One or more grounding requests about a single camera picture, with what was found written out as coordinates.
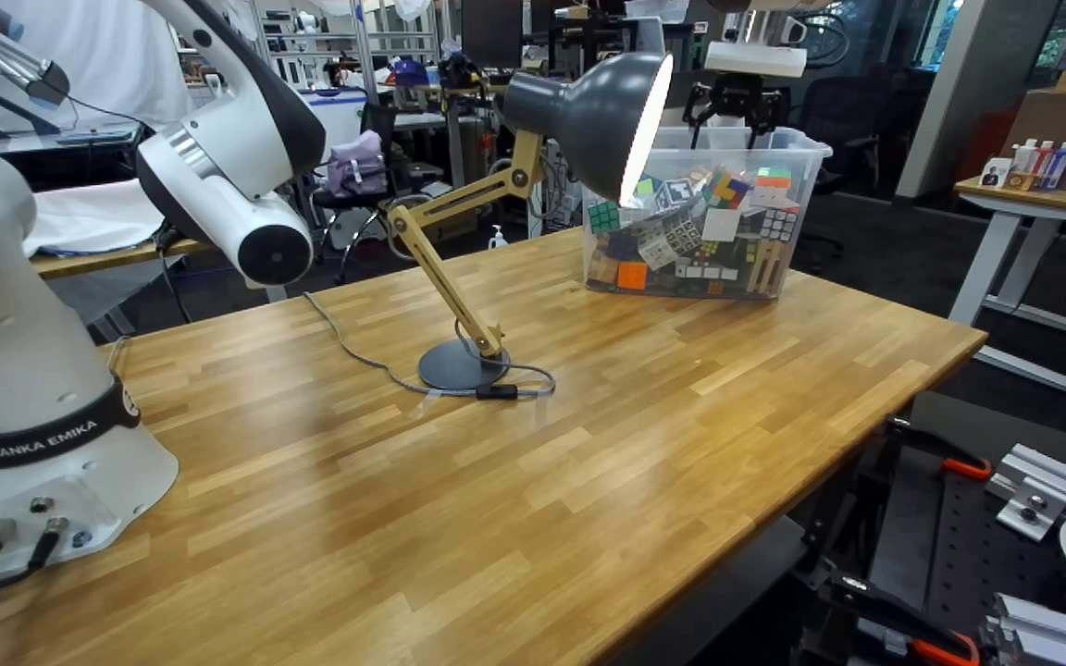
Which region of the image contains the multicoloured Rubik's cube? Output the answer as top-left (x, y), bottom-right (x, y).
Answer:
top-left (708, 174), bottom-right (761, 215)

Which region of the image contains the white robot arm black-banded base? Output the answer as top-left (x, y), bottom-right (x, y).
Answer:
top-left (0, 0), bottom-right (332, 601)

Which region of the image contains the green white puzzle cube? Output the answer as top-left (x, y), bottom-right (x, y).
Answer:
top-left (587, 202), bottom-right (626, 241)

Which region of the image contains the checkered white puzzle cube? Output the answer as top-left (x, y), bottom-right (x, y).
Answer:
top-left (761, 205), bottom-right (805, 250)

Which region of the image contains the pastel green orange cube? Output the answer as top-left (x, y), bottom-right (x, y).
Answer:
top-left (753, 162), bottom-right (799, 208)

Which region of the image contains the clear plastic storage box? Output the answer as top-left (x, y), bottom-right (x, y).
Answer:
top-left (577, 123), bottom-right (836, 309)

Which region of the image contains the wooden background desk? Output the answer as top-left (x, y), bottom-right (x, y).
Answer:
top-left (31, 232), bottom-right (215, 280)

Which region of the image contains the white cloth on desk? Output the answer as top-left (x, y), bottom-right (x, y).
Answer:
top-left (24, 178), bottom-right (176, 262)

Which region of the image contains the purple bag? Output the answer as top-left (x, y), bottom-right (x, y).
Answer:
top-left (314, 126), bottom-right (394, 208)

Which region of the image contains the white oblong object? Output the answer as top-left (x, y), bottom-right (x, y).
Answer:
top-left (700, 36), bottom-right (814, 87)

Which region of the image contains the black breadboard platform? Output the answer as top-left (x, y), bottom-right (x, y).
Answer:
top-left (859, 390), bottom-right (1066, 666)

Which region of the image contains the white-legged side table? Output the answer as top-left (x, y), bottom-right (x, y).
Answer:
top-left (943, 178), bottom-right (1066, 409)

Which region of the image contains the white bottle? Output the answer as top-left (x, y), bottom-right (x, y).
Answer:
top-left (1011, 139), bottom-right (1038, 193)

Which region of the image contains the white curtain sheet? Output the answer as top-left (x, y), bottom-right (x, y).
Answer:
top-left (0, 0), bottom-right (268, 132)

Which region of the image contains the red bottle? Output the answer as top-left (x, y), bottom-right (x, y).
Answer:
top-left (1030, 139), bottom-right (1055, 193)

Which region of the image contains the black clamp orange handle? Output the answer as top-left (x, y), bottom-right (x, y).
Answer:
top-left (885, 420), bottom-right (1001, 489)
top-left (819, 565), bottom-right (988, 666)

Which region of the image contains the silver metal bracket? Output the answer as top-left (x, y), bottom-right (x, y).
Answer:
top-left (985, 441), bottom-right (1066, 548)

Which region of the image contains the aluminium extrusion rail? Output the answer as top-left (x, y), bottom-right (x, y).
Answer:
top-left (979, 589), bottom-right (1066, 666)

